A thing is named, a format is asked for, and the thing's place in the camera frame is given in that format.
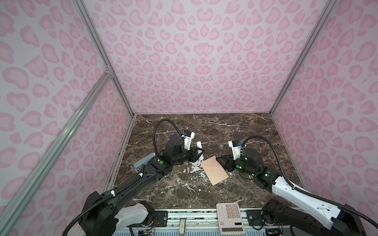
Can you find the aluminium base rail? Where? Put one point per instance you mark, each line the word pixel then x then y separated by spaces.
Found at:
pixel 203 222

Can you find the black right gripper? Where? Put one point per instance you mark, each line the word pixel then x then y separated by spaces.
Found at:
pixel 228 162

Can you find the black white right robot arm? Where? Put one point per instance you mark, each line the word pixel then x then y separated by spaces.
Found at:
pixel 315 216

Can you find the peach pink envelope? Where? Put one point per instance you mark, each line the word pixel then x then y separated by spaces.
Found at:
pixel 214 170

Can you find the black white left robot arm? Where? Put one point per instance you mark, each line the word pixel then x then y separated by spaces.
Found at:
pixel 99 214

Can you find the white glue stick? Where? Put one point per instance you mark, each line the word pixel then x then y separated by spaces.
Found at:
pixel 199 146

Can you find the white clip on rail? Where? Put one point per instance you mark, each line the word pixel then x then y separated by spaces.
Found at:
pixel 182 227

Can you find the grey blue rectangular box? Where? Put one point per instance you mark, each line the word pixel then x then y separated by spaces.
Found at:
pixel 143 161

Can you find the diagonal aluminium frame bar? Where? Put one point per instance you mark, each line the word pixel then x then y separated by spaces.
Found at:
pixel 21 200

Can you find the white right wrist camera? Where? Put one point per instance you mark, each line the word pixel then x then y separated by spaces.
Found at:
pixel 236 148

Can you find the pink white calculator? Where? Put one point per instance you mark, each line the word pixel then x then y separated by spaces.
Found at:
pixel 229 219

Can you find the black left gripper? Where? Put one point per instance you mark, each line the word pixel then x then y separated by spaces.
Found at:
pixel 193 152

